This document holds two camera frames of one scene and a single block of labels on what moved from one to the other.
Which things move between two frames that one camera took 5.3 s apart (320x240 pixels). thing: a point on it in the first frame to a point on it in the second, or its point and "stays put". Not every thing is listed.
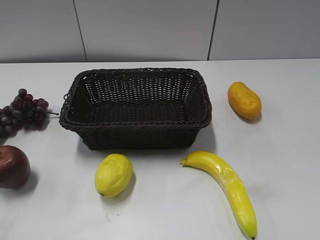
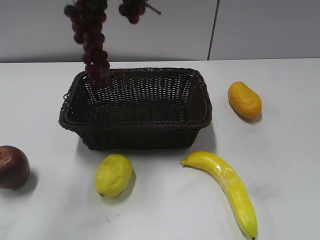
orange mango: (244, 101) stays put
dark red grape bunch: (23, 108) to (88, 18)
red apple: (15, 168) stays put
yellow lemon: (113, 175) stays put
